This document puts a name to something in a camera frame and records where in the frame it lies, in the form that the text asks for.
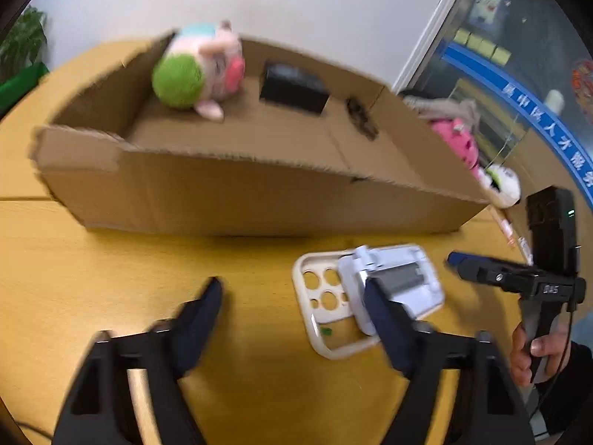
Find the white phone stand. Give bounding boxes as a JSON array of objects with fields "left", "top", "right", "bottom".
[{"left": 337, "top": 243, "right": 445, "bottom": 337}]

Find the red and white paper strip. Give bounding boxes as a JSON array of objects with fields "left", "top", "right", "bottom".
[{"left": 490, "top": 208, "right": 534, "bottom": 266}]

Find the blue wall poster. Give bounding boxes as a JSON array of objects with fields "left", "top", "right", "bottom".
[{"left": 468, "top": 0, "right": 511, "bottom": 29}]

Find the pig plush toy green hair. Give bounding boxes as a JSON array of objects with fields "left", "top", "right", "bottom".
[{"left": 152, "top": 21, "right": 246, "bottom": 122}]

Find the beige plush toy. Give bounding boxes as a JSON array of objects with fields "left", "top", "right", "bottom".
[{"left": 401, "top": 89, "right": 481, "bottom": 124}]

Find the pink plush toy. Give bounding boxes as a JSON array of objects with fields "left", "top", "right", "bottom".
[{"left": 428, "top": 118, "right": 483, "bottom": 182}]

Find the black product box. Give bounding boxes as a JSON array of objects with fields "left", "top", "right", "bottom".
[{"left": 259, "top": 61, "right": 331, "bottom": 116}]

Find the wooden desktop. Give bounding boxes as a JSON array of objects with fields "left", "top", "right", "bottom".
[{"left": 0, "top": 39, "right": 557, "bottom": 445}]

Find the green potted plant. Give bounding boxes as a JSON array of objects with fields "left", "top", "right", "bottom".
[{"left": 0, "top": 7, "right": 48, "bottom": 85}]

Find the blue window banner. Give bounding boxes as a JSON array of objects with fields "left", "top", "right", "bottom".
[{"left": 442, "top": 42, "right": 593, "bottom": 187}]

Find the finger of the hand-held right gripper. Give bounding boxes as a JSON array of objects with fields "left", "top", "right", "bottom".
[
  {"left": 447, "top": 250, "right": 533, "bottom": 273},
  {"left": 456, "top": 260, "right": 522, "bottom": 294}
]

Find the red window decal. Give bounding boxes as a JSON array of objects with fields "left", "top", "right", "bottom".
[{"left": 571, "top": 58, "right": 593, "bottom": 124}]

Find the white phone case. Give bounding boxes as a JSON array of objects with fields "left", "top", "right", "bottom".
[{"left": 292, "top": 250, "right": 386, "bottom": 361}]

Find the person's right forearm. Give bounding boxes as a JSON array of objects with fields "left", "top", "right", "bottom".
[{"left": 537, "top": 340, "right": 593, "bottom": 437}]

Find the person's right hand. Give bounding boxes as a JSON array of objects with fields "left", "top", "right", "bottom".
[{"left": 510, "top": 320, "right": 573, "bottom": 386}]

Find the cardboard box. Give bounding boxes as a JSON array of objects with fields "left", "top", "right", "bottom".
[{"left": 30, "top": 32, "right": 492, "bottom": 237}]

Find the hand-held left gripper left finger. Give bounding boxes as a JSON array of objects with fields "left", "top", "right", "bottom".
[{"left": 53, "top": 276, "right": 224, "bottom": 445}]

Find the white and green plush toy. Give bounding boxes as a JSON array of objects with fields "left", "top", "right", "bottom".
[{"left": 477, "top": 163, "right": 522, "bottom": 208}]

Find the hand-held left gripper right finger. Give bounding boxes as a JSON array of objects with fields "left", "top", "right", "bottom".
[{"left": 364, "top": 278, "right": 540, "bottom": 445}]

